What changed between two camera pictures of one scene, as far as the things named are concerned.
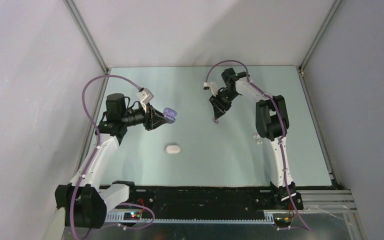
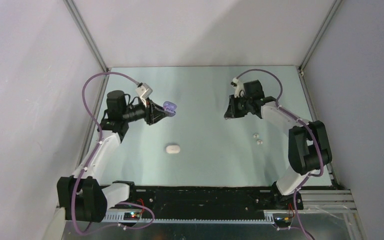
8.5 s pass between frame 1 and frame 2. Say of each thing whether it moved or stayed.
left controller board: stayed
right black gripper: moved
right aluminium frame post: stayed
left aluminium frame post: stayed
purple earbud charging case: moved
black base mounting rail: stayed
